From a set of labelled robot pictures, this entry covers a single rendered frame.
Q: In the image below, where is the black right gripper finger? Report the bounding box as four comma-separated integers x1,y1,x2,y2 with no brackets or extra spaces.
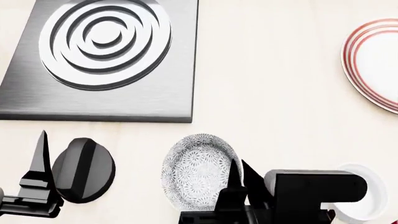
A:
241,159,275,209
218,159,249,212

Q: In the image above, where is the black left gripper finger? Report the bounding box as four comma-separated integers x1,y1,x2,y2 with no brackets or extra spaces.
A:
45,134,64,207
18,129,50,197

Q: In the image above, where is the black bowl with floral pattern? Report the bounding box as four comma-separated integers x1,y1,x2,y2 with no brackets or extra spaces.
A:
160,133,244,212

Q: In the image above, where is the brushed silver stove plate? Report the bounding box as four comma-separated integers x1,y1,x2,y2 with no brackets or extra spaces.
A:
0,0,200,124

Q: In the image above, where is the white ramekin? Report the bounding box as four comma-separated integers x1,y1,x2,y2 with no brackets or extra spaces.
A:
328,162,388,223

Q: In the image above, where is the white plate with red rings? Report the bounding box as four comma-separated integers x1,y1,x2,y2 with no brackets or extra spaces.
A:
340,18,398,115

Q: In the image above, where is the black round stove knob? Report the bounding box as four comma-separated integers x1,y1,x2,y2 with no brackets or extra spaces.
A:
51,137,116,205

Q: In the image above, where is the white spiral burner coil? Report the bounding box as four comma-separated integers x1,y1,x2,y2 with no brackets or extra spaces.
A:
38,0,173,91

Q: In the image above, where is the black and grey camera box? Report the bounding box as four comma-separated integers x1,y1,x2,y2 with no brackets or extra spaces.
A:
264,169,368,224

